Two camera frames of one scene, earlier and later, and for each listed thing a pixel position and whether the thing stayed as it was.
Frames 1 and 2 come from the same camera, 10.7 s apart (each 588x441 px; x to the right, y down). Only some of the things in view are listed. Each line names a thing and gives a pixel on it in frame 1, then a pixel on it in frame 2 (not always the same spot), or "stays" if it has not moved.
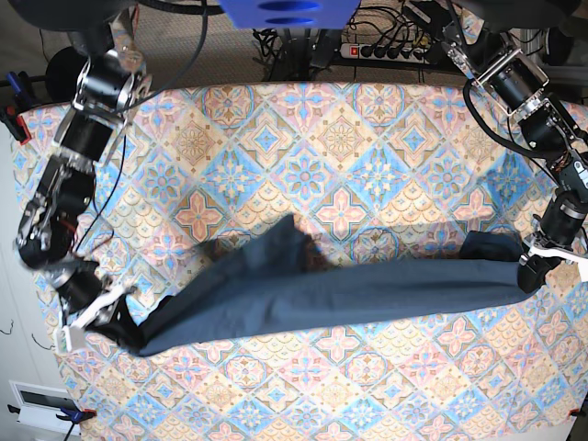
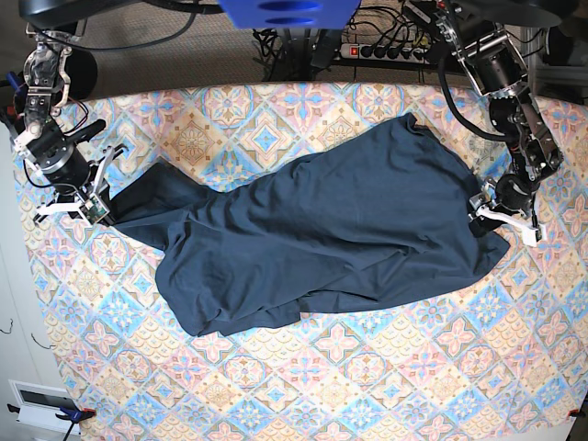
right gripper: [559, 232] -> [510, 199]
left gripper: [84, 293] -> [73, 178]
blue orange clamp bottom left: [73, 415] stays
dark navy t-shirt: [277, 278] -> [373, 221]
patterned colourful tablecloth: [387, 170] stays
